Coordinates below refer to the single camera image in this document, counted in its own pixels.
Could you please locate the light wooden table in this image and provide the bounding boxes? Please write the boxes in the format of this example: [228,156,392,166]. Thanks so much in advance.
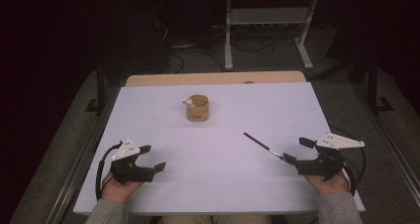
[125,70,307,88]

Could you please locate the metal floor rail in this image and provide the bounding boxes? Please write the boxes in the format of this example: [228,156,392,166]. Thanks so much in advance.
[44,84,122,224]
[351,83,420,198]

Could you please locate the white board table cover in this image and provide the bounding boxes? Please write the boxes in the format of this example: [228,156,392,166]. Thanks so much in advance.
[72,81,366,216]

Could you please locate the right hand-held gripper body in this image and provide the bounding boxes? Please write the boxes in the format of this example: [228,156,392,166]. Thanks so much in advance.
[294,132,366,181]

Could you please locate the person's right hand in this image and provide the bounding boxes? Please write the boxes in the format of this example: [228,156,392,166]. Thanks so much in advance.
[305,170,351,196]

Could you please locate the black floor cables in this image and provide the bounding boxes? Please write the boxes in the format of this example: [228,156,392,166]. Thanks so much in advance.
[166,37,276,74]

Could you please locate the round wooden brush holder cup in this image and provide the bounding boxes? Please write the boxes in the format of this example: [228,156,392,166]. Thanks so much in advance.
[182,94,210,122]

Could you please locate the white metal stand frame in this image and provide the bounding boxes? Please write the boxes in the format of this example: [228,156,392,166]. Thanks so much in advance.
[223,0,320,71]

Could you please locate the thin black paint brush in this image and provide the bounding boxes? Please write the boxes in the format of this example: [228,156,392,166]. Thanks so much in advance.
[243,132,285,162]

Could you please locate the black metal stand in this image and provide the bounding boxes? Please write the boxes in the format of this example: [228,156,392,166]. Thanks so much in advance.
[367,54,395,115]
[84,59,107,116]

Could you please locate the person's beige trousers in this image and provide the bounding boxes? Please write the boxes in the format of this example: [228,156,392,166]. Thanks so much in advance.
[161,214,273,224]

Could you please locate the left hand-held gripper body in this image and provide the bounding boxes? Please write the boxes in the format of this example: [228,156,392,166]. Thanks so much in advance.
[109,137,157,186]

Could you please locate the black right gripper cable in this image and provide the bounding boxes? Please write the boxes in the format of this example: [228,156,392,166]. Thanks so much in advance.
[329,124,368,197]

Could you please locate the person's left hand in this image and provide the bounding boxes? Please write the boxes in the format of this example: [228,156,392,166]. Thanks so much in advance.
[101,170,145,204]

